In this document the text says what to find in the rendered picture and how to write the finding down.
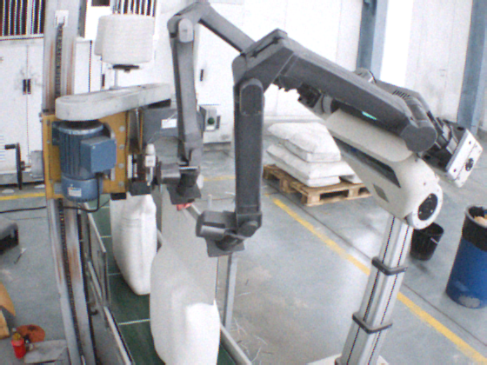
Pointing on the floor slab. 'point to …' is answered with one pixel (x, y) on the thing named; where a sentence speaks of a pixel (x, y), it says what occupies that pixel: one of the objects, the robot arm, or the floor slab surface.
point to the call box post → (230, 290)
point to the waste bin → (470, 262)
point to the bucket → (425, 241)
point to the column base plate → (52, 348)
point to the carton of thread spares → (2, 311)
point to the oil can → (18, 344)
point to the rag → (31, 333)
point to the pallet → (310, 197)
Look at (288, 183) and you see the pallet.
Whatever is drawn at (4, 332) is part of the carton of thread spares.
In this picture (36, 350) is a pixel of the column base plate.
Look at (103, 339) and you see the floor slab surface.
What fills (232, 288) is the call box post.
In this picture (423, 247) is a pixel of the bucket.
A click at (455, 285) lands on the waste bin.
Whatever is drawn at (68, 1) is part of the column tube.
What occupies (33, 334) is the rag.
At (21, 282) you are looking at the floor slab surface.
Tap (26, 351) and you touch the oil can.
